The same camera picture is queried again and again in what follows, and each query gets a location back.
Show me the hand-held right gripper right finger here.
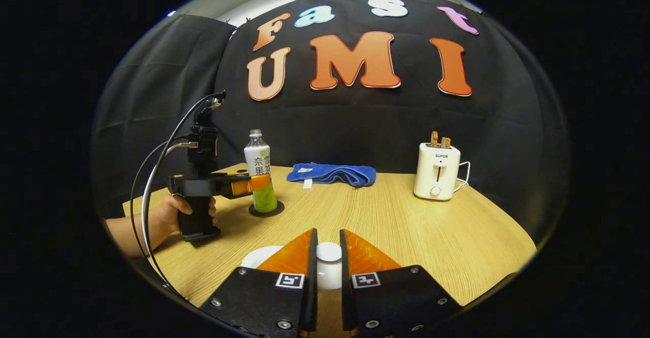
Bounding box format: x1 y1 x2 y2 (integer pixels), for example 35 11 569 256
339 228 464 337

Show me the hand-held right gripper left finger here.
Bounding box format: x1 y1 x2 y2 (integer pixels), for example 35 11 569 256
199 227 319 337

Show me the clear water bottle green label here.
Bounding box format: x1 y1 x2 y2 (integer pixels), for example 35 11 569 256
244 129 278 214

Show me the dark round coaster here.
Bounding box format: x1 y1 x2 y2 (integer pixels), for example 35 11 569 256
248 200 285 218

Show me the white teacup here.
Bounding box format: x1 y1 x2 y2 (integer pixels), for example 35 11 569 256
241 245 285 270

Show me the blue folded towel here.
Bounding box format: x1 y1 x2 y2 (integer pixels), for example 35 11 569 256
286 162 377 188

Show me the black backdrop cloth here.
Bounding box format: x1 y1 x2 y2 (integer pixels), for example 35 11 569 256
91 0 569 237

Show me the white toaster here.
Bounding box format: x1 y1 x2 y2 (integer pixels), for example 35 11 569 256
413 143 461 201

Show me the black cable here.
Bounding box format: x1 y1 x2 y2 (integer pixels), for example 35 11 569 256
129 93 216 298

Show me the white cable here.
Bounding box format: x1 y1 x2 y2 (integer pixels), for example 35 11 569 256
141 143 199 278

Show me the white toaster cord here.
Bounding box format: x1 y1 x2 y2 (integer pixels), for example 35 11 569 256
454 161 471 192

